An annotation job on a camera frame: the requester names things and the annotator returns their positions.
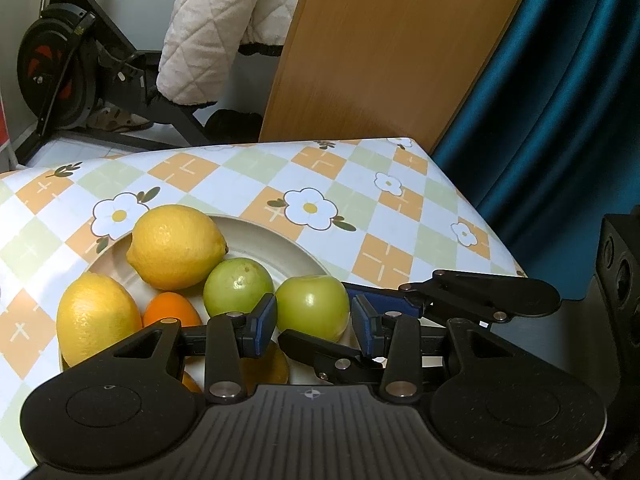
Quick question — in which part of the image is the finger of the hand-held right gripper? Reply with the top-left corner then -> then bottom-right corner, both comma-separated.
277,329 -> 388,385
345,270 -> 561,328

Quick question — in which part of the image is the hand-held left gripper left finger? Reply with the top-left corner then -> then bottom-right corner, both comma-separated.
102,293 -> 278,405

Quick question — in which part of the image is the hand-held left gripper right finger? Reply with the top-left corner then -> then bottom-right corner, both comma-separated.
352,296 -> 531,405

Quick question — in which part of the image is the dark speckled orange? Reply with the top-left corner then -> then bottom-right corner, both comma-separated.
240,342 -> 292,386

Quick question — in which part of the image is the small green apple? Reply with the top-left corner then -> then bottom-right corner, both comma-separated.
275,275 -> 351,343

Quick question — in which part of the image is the beige round plate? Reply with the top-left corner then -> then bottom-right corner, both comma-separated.
59,215 -> 445,395

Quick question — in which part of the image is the yellow lemon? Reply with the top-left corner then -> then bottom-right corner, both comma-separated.
126,204 -> 229,291
56,272 -> 143,368

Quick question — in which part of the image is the green lime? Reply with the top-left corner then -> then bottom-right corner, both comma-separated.
203,258 -> 275,318

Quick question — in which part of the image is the small bright orange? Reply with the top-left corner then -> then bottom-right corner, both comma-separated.
142,291 -> 203,331

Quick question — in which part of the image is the checkered floral tablecloth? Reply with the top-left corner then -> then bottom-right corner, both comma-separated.
0,137 -> 528,480

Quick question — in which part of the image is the teal curtain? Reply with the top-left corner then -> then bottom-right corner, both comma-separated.
431,0 -> 640,301

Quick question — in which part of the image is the black fuzzy cloth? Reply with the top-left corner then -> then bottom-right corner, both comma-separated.
205,109 -> 264,144

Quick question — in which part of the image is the patterned sandal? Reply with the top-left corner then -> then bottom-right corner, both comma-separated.
87,107 -> 154,134

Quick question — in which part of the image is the wooden board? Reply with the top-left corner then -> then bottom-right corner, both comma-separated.
258,0 -> 543,153

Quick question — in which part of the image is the white quilted blanket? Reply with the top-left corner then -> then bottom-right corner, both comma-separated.
156,0 -> 313,106

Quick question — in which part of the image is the black exercise bike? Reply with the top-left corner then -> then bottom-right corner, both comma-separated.
14,0 -> 211,165

